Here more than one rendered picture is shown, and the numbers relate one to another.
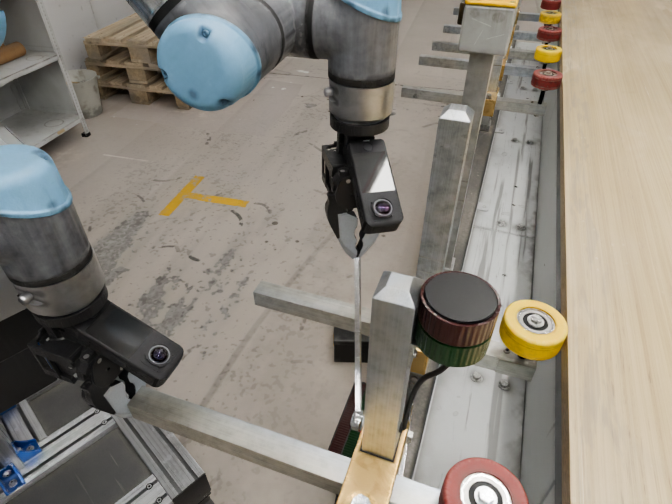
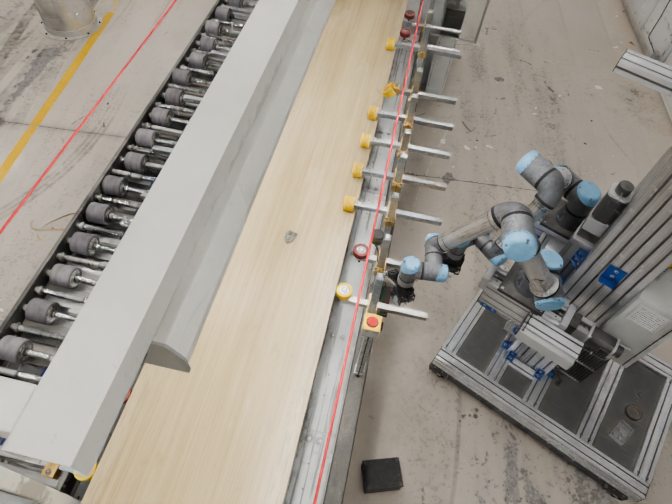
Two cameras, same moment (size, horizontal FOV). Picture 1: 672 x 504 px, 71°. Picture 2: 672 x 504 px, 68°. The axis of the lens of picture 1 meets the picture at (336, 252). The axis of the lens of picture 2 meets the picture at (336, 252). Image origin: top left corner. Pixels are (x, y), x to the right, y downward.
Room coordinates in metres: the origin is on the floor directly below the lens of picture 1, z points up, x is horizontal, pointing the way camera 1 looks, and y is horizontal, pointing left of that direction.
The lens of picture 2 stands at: (1.59, -0.60, 2.97)
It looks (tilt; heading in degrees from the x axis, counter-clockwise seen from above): 55 degrees down; 167
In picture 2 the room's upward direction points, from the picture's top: 7 degrees clockwise
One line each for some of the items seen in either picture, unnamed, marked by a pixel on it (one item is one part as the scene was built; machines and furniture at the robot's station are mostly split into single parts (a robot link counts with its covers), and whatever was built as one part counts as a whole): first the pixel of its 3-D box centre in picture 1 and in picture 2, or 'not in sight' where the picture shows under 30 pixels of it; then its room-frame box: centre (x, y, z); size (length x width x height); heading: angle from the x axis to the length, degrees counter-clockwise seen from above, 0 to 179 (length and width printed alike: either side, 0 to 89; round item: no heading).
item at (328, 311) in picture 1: (384, 327); (382, 307); (0.49, -0.08, 0.82); 0.44 x 0.03 x 0.04; 70
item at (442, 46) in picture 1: (488, 51); not in sight; (1.90, -0.59, 0.81); 0.44 x 0.03 x 0.04; 70
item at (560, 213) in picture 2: not in sight; (573, 213); (0.20, 0.93, 1.09); 0.15 x 0.15 x 0.10
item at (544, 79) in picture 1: (543, 91); not in sight; (1.36, -0.60, 0.85); 0.08 x 0.08 x 0.11
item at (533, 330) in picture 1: (525, 346); (343, 295); (0.42, -0.26, 0.85); 0.08 x 0.08 x 0.11
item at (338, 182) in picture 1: (355, 156); (404, 289); (0.54, -0.03, 1.08); 0.09 x 0.08 x 0.12; 14
